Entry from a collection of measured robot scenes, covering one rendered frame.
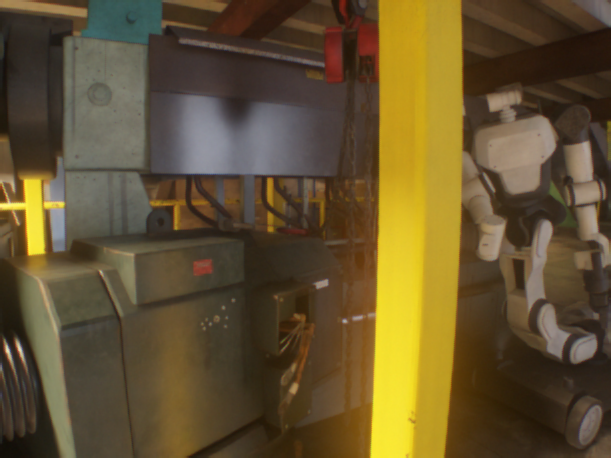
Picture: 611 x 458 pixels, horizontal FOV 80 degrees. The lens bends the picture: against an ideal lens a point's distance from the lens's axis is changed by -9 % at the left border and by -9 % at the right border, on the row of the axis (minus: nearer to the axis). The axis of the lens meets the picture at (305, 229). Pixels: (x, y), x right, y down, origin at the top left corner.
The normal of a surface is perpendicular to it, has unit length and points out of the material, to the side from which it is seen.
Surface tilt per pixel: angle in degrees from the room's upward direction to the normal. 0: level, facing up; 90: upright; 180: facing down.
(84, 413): 90
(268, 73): 78
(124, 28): 90
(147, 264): 90
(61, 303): 45
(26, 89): 95
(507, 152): 104
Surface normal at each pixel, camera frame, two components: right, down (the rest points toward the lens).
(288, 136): 0.51, 0.08
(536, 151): -0.35, 0.33
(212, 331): 0.77, 0.06
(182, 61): 0.50, -0.13
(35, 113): 0.49, 0.37
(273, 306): -0.64, 0.07
